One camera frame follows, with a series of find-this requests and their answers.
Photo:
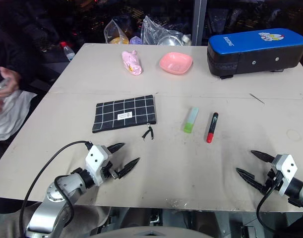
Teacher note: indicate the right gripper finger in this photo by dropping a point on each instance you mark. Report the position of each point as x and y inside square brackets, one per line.
[248, 177]
[262, 155]

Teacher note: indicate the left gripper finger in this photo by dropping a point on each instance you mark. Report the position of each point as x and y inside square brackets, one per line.
[116, 147]
[127, 167]

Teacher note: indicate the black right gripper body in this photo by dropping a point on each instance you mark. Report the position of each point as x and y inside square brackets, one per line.
[271, 181]

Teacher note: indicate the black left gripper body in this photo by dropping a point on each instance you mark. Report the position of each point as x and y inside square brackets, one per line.
[109, 169]

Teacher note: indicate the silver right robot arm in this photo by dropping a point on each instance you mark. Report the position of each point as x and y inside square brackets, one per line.
[300, 191]

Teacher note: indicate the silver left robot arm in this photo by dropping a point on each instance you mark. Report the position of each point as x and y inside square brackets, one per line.
[43, 213]

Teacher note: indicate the black grid pencil pouch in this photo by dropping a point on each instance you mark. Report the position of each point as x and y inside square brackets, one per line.
[124, 114]

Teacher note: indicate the bystander bare hand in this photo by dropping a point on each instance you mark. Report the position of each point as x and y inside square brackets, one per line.
[11, 80]

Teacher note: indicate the red and black marker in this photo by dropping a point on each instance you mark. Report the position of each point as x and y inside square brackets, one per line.
[212, 127]

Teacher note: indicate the grey rounded shape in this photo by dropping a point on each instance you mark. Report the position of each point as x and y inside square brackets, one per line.
[151, 233]

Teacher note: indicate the green glue stick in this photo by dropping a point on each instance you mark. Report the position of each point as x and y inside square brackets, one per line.
[191, 120]

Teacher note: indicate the pink fabric pouch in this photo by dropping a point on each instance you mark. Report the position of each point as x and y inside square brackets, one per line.
[132, 63]

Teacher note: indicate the pink plastic bowl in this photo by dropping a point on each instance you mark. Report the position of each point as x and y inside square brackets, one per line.
[176, 63]

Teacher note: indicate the blue and black padded box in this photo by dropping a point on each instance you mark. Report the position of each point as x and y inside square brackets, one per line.
[253, 49]

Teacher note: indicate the red capped water bottle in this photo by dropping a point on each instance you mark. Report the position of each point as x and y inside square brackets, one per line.
[68, 52]

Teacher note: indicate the purple crumpled object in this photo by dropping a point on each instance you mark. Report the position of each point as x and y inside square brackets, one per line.
[135, 40]

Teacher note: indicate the white cloth bag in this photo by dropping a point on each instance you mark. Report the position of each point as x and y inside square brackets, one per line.
[10, 116]

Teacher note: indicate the plastic bag with yellow contents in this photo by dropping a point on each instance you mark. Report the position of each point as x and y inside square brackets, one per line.
[117, 33]

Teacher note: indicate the shiny metal bowl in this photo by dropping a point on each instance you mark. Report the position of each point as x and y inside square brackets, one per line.
[168, 41]

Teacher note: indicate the clear crumpled plastic bag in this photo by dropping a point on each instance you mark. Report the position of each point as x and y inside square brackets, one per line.
[153, 31]

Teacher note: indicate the bystander dark clothing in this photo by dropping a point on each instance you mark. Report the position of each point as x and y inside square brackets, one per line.
[17, 37]

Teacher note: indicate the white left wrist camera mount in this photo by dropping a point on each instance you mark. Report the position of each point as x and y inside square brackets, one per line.
[95, 161]

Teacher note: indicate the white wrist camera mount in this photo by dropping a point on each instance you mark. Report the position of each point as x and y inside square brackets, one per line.
[287, 171]
[95, 161]

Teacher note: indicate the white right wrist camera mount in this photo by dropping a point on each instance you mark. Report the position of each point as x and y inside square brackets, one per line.
[287, 171]

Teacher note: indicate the grey vertical post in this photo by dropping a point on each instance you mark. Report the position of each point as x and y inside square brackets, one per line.
[199, 22]

